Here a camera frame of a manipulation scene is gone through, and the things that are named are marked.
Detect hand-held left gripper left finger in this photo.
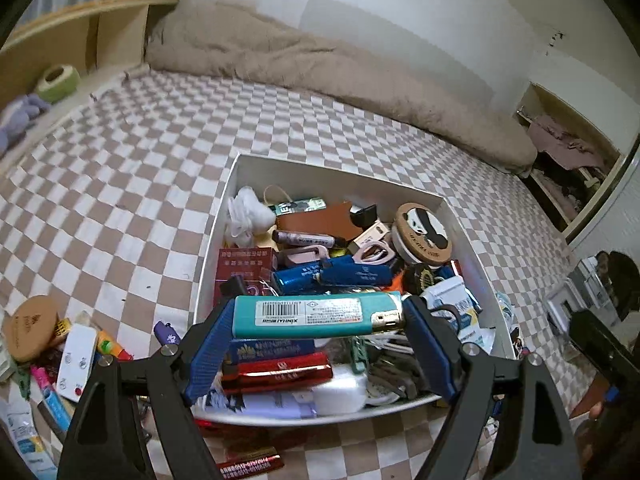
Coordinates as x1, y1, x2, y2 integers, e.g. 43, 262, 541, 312
59, 295, 237, 480

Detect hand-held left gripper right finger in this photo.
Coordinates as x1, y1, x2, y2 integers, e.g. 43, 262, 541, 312
402, 294, 583, 480

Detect teal lighter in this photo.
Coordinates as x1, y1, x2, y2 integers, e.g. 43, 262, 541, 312
232, 292, 406, 339

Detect white cardboard box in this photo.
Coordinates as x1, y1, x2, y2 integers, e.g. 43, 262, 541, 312
192, 152, 518, 428

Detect brown hair claw clip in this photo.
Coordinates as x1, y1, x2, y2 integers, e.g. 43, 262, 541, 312
367, 355, 426, 401

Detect purple lighter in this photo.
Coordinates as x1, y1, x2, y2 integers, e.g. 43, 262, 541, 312
152, 320, 181, 346

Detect white blue medicine sachet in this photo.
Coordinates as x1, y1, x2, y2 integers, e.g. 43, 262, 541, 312
420, 275, 481, 331

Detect blue cigarette pack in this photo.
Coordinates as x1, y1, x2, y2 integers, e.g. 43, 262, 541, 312
225, 338, 316, 366

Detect clear storage box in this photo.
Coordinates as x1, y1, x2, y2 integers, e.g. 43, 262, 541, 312
547, 250, 640, 331

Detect green plastic clip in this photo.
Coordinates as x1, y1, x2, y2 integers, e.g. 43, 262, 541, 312
350, 337, 371, 373

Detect black round tin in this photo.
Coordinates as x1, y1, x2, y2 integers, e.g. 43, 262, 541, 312
402, 262, 441, 296

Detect white cartoon sachet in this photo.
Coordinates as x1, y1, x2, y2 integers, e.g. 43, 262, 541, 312
492, 290, 527, 361

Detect red cigarette box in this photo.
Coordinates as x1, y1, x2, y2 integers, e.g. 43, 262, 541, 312
215, 246, 278, 306

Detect white tissue packet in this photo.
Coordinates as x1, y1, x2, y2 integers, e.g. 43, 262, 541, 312
200, 377, 368, 418

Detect red gold lighter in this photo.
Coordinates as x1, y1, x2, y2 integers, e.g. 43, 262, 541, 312
217, 452, 286, 480

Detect pink clip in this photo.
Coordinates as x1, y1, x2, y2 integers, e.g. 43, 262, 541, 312
277, 246, 331, 268

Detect white charger plug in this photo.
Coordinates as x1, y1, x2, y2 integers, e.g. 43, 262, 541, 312
357, 222, 392, 245

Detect white remote device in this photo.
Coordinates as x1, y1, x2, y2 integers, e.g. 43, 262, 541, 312
55, 325, 98, 403

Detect white crumpled plastic bag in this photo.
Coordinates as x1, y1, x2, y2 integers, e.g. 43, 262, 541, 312
227, 186, 276, 246

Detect black marker pen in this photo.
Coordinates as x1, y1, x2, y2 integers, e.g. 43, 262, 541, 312
272, 230, 346, 250

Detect dark clothes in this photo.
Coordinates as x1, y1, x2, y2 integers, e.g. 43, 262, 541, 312
540, 160, 601, 211

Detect black green packet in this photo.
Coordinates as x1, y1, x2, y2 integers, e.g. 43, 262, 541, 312
267, 197, 327, 216

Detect brown leather card holder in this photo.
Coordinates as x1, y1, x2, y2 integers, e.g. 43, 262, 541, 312
275, 201, 363, 243

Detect checkered bed sheet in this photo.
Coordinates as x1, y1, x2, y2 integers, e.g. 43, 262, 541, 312
0, 67, 616, 480

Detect pink lighter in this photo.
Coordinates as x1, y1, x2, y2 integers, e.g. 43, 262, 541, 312
30, 365, 56, 391

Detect round wooden coaster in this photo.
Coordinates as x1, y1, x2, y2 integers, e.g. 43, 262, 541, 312
2, 295, 66, 363

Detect pink clothes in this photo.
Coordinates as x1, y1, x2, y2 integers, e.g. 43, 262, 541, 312
527, 115, 606, 171

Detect wooden wardrobe shelf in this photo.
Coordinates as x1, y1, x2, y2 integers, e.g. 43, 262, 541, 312
512, 82, 631, 233

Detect purple plush toy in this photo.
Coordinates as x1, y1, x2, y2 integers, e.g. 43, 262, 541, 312
0, 94, 51, 156

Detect beige duvet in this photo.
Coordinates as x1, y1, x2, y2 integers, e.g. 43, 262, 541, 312
145, 0, 536, 176

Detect green plush toy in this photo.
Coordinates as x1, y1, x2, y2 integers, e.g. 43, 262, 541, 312
35, 64, 81, 103

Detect wooden bedside shelf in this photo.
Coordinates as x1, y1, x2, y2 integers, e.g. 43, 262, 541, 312
0, 0, 181, 176

